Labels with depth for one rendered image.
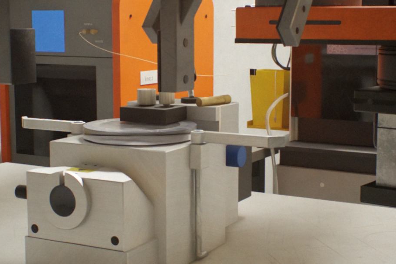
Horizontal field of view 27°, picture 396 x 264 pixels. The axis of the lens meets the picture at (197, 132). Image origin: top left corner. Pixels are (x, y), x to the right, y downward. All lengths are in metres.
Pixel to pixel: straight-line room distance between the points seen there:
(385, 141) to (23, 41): 0.64
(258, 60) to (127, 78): 1.79
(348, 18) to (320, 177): 1.13
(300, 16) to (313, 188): 1.49
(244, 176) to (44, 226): 0.23
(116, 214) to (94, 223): 0.02
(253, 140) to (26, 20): 0.19
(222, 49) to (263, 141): 3.06
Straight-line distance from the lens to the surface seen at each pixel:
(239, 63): 3.59
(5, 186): 0.90
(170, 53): 0.52
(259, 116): 2.32
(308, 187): 2.19
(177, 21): 0.52
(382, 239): 0.69
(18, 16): 0.61
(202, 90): 2.10
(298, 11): 0.71
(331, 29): 1.09
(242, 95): 3.60
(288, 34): 0.70
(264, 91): 2.30
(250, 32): 1.13
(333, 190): 2.16
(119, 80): 1.79
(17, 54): 0.60
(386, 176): 1.13
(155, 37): 0.76
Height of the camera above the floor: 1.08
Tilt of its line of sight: 8 degrees down
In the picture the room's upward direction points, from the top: straight up
